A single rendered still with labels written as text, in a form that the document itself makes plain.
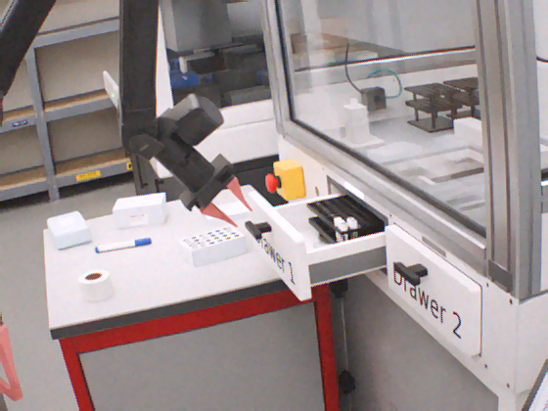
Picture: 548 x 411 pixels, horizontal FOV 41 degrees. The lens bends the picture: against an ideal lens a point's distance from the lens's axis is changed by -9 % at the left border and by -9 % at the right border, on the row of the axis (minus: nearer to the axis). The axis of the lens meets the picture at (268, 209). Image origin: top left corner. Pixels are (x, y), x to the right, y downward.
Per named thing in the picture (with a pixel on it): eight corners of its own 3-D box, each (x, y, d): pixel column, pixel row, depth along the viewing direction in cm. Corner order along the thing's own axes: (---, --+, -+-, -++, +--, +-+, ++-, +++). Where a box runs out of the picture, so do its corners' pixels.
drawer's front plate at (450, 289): (470, 359, 103) (471, 290, 100) (388, 286, 130) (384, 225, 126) (480, 355, 104) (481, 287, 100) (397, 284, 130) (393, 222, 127)
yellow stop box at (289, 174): (284, 203, 171) (280, 170, 169) (274, 193, 178) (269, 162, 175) (306, 198, 172) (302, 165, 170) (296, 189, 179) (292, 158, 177)
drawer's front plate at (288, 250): (301, 302, 129) (295, 240, 125) (253, 246, 156) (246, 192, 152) (311, 299, 129) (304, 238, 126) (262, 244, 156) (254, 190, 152)
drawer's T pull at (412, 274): (414, 288, 110) (413, 279, 109) (392, 270, 117) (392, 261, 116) (435, 282, 111) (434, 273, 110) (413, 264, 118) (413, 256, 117)
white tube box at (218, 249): (194, 268, 164) (191, 251, 162) (179, 255, 171) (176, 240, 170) (248, 251, 168) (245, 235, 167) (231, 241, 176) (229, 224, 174)
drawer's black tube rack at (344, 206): (343, 266, 136) (341, 232, 134) (309, 235, 152) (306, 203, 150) (452, 238, 141) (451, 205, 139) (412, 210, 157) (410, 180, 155)
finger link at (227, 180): (266, 206, 131) (226, 168, 127) (235, 238, 131) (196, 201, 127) (254, 195, 137) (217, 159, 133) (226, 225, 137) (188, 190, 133)
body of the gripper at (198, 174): (237, 168, 128) (205, 138, 125) (193, 214, 128) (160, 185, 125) (227, 159, 134) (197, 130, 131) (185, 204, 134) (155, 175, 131)
